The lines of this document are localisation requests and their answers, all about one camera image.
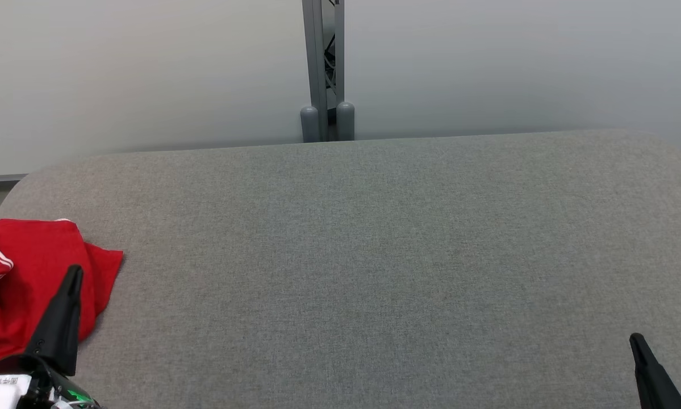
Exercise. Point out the left gripper body white shell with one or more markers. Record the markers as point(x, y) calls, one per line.
point(11, 395)

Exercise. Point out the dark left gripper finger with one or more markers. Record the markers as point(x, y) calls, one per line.
point(59, 329)

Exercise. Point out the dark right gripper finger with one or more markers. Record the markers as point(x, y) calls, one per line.
point(655, 386)

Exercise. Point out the red jersey with white sleeves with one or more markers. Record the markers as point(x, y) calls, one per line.
point(45, 253)

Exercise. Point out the grey metal partition post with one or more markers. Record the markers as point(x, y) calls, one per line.
point(316, 57)

